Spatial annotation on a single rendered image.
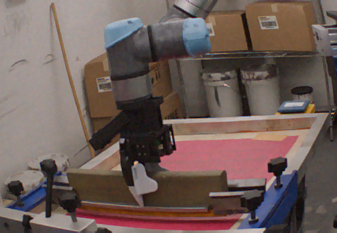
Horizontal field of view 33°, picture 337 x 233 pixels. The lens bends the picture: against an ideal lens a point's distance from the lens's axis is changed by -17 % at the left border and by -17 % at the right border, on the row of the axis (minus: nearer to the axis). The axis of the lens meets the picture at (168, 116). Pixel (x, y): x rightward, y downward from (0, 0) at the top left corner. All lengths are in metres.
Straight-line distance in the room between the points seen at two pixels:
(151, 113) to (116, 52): 0.13
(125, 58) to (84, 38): 3.55
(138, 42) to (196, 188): 0.29
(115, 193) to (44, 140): 2.96
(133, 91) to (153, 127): 0.07
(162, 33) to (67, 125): 3.35
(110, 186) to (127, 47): 0.30
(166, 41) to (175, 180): 0.26
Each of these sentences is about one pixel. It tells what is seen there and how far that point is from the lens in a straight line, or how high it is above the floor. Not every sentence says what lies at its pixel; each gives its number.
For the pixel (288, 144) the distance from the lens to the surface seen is 1.64.
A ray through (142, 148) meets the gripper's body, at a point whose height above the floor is 1.12.
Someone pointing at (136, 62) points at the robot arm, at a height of 1.28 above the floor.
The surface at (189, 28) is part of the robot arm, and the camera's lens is 1.20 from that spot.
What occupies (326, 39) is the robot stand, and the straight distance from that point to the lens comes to 1.89.
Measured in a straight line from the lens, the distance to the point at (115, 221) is 1.35.
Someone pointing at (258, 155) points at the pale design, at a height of 0.95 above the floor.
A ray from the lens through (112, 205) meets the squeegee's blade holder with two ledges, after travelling 1.34.
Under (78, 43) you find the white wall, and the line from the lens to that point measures 4.68.
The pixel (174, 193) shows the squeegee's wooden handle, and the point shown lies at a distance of 1.27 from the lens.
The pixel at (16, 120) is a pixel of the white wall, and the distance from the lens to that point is 4.01.
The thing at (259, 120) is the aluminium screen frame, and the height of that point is 0.99.
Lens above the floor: 1.47
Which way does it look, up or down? 14 degrees down
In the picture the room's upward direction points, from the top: 10 degrees counter-clockwise
